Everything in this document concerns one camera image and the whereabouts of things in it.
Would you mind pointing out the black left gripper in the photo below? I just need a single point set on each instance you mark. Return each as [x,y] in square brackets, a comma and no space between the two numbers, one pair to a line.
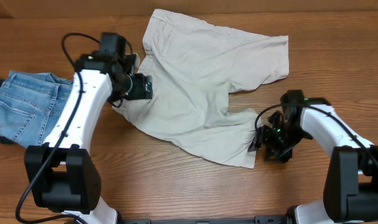
[144,91]

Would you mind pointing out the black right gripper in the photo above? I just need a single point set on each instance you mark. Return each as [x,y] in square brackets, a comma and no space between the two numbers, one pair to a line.
[266,140]

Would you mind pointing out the beige khaki shorts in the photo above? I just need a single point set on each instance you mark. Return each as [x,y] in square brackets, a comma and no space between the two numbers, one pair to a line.
[195,66]

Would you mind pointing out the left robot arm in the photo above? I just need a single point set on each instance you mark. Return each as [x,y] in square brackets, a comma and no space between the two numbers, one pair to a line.
[62,176]

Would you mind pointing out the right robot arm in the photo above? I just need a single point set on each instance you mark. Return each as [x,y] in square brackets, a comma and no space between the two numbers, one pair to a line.
[350,192]

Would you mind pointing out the blue denim jeans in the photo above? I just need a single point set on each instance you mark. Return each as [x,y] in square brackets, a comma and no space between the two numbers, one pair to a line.
[30,106]

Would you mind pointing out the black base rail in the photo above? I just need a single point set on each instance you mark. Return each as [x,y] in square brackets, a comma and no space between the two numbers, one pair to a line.
[204,221]

